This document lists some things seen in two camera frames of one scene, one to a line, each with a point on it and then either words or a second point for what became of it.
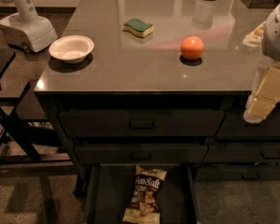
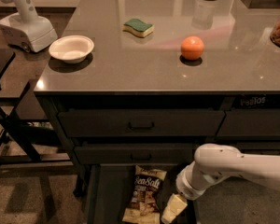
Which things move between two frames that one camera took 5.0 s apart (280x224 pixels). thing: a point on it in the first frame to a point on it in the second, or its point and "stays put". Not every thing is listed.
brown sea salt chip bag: [144, 206] stays put
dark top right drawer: [233, 125] stays put
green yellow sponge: [138, 28] stays put
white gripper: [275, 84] to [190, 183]
